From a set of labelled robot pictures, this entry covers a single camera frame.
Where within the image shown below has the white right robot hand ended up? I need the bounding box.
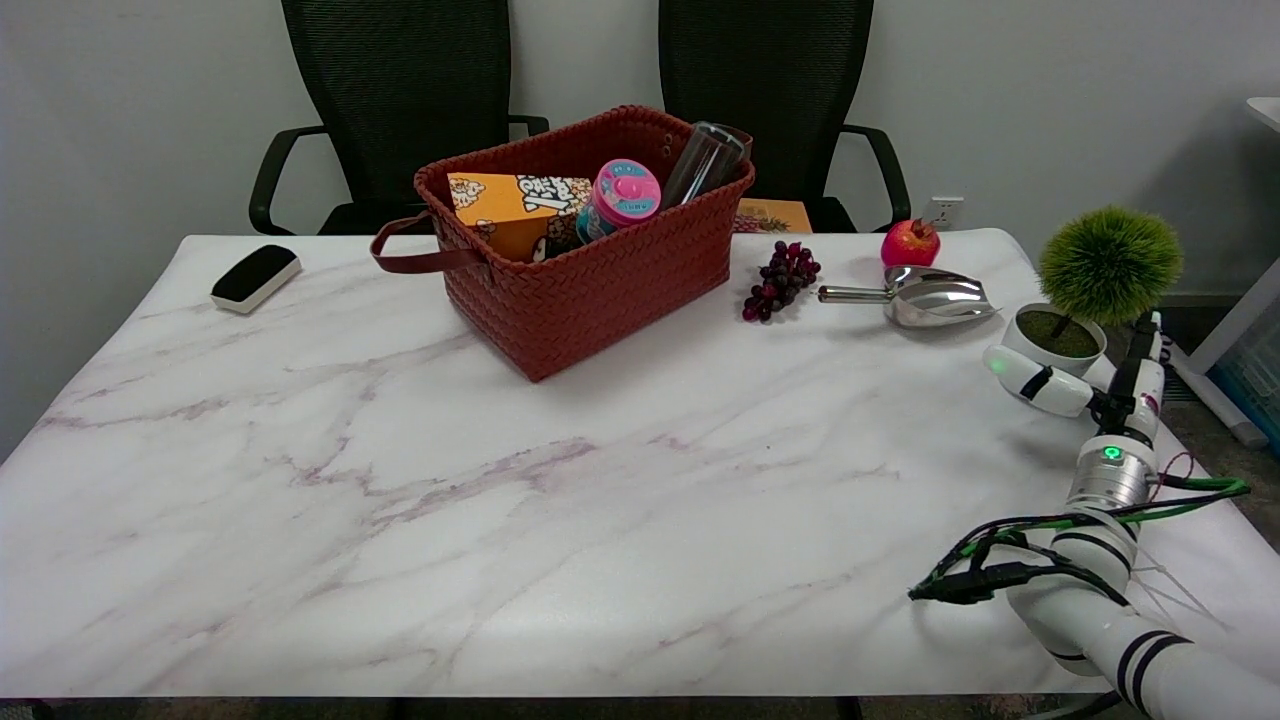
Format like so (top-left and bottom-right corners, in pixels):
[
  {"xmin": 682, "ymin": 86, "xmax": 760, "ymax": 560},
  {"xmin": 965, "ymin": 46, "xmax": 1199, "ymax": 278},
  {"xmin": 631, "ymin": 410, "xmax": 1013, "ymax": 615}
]
[{"xmin": 983, "ymin": 310, "xmax": 1173, "ymax": 451}]

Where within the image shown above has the green ball plant white pot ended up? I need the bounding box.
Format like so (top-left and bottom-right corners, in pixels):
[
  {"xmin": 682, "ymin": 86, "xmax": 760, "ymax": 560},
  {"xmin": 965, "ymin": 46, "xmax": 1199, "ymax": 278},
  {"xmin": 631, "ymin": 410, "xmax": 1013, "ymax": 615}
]
[{"xmin": 1000, "ymin": 206, "xmax": 1184, "ymax": 381}]

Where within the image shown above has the silver metal scoop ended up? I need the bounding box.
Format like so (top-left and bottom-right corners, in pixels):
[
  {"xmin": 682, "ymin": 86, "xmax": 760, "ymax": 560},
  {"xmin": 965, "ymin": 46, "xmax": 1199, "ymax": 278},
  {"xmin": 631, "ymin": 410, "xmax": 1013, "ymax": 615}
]
[{"xmin": 818, "ymin": 265, "xmax": 1001, "ymax": 329}]

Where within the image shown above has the red pomegranate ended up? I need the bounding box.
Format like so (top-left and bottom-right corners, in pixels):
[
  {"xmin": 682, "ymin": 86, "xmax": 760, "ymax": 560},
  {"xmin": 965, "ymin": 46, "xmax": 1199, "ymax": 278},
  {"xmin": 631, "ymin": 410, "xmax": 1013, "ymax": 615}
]
[{"xmin": 880, "ymin": 218, "xmax": 942, "ymax": 269}]

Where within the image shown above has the blue storage bin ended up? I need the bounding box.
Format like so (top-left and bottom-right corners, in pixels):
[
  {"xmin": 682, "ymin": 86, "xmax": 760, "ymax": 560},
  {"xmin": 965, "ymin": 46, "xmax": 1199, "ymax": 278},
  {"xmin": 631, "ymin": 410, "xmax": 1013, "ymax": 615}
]
[{"xmin": 1210, "ymin": 320, "xmax": 1280, "ymax": 456}]

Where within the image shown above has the dark purple grape bunch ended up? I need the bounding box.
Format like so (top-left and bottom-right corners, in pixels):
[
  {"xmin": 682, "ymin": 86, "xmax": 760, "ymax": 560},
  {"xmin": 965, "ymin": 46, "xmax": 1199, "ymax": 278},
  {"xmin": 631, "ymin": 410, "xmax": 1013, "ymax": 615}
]
[{"xmin": 742, "ymin": 240, "xmax": 822, "ymax": 324}]

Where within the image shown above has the flat orange pineapple box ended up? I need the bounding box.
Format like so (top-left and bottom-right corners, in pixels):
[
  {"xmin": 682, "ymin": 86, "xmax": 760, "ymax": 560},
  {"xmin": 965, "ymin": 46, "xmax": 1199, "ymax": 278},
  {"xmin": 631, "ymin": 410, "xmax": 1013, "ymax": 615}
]
[{"xmin": 733, "ymin": 198, "xmax": 814, "ymax": 235}]

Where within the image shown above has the black mesh office chair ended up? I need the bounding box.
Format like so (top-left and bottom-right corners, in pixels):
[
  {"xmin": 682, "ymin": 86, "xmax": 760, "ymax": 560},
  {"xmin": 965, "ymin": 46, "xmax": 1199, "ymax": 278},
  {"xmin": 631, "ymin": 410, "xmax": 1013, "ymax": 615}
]
[
  {"xmin": 658, "ymin": 0, "xmax": 912, "ymax": 234},
  {"xmin": 248, "ymin": 0, "xmax": 551, "ymax": 237}
]

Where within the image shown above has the clear glass tube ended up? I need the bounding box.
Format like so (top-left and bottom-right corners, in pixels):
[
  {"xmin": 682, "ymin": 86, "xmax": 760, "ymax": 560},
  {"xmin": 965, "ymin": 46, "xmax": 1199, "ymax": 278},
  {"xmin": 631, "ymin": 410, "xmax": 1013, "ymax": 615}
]
[{"xmin": 660, "ymin": 122, "xmax": 747, "ymax": 211}]

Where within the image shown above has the red woven basket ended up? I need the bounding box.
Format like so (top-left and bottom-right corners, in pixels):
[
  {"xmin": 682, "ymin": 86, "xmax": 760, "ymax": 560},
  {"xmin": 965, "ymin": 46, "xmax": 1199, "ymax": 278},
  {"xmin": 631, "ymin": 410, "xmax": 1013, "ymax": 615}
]
[{"xmin": 370, "ymin": 105, "xmax": 756, "ymax": 383}]

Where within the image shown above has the pink lidded jar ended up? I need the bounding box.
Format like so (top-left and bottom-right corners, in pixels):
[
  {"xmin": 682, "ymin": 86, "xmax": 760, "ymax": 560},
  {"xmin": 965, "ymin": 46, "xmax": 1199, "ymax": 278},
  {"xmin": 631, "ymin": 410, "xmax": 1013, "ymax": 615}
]
[{"xmin": 577, "ymin": 158, "xmax": 663, "ymax": 244}]

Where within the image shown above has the orange popcorn box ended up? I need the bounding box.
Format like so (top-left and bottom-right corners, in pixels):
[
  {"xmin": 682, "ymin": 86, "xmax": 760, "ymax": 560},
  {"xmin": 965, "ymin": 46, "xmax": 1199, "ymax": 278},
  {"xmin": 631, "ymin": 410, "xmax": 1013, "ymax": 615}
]
[{"xmin": 447, "ymin": 172, "xmax": 593, "ymax": 263}]

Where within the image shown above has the black white board eraser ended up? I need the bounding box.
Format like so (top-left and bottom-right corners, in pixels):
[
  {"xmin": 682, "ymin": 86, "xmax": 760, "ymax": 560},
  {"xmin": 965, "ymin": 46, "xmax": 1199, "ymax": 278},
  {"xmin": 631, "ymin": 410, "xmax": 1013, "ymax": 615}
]
[{"xmin": 210, "ymin": 244, "xmax": 303, "ymax": 315}]

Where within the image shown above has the red twisted wire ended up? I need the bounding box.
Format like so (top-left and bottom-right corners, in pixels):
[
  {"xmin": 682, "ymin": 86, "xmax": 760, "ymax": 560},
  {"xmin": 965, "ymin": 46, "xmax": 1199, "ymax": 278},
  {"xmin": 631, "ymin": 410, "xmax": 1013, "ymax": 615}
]
[{"xmin": 1148, "ymin": 451, "xmax": 1197, "ymax": 503}]

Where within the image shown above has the white desk frame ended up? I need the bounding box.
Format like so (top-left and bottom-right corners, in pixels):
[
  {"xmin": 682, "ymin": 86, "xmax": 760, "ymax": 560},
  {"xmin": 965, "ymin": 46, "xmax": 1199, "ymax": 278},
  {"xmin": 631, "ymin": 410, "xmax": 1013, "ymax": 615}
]
[{"xmin": 1137, "ymin": 97, "xmax": 1280, "ymax": 449}]

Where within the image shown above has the green cable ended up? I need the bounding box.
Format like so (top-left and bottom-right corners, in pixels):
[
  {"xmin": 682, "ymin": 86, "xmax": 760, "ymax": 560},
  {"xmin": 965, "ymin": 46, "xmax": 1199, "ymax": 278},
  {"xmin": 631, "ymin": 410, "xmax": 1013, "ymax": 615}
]
[{"xmin": 1095, "ymin": 477, "xmax": 1251, "ymax": 528}]

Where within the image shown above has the black wrapped cable bundle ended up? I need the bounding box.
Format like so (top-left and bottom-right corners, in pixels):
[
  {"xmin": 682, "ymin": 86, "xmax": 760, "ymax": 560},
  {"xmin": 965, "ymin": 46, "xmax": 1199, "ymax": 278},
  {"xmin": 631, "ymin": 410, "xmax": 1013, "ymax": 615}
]
[{"xmin": 908, "ymin": 505, "xmax": 1136, "ymax": 608}]

